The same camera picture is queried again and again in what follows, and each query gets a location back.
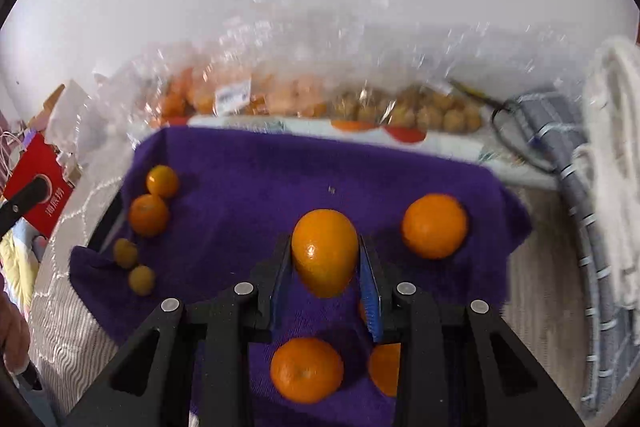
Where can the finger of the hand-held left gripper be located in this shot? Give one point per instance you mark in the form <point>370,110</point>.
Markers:
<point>22,203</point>

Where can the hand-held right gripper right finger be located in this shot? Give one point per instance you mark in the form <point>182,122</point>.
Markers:
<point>371,302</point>

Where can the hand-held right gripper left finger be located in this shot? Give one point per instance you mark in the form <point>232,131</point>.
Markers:
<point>281,287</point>

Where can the oval mandarin orange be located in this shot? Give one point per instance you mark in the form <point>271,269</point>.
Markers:
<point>325,257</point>

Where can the medium round orange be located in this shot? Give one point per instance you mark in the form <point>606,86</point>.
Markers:
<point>385,369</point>
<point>307,369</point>

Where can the dark tray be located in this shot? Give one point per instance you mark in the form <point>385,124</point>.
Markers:
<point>107,227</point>

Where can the large round orange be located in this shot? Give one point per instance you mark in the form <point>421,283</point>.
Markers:
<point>435,226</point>

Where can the small green-yellow fruit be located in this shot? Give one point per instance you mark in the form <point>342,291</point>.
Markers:
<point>125,253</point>

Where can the small mandarin orange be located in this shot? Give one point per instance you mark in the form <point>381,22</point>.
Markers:
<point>148,215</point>

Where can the small yellow fruit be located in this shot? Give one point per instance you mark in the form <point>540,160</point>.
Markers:
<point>141,279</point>

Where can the small orange kumquat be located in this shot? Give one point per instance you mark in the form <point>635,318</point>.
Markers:
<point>162,181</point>

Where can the clear plastic bag brown fruits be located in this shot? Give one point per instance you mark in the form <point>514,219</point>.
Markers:
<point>425,107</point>

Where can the person's left hand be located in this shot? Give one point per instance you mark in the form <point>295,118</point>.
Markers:
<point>12,337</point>

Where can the red box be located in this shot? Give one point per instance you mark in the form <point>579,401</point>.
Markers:
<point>37,194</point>

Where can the colourful cloth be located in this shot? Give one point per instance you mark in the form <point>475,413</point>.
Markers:
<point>17,257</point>

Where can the white plastic bag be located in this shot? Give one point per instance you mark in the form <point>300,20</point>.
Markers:
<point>75,122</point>

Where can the cardboard box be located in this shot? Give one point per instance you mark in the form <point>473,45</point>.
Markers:
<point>47,107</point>

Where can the purple towel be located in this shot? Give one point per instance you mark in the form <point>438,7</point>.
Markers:
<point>240,187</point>

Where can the striped bed sheet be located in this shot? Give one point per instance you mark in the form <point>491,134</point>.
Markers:
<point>540,307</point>

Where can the clear plastic bag of mandarins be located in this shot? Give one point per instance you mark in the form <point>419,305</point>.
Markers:
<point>280,99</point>

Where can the grey plaid folded cloth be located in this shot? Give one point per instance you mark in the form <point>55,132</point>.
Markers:
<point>585,197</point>

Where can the white striped towel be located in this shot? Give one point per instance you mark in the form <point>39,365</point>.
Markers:
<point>615,132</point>

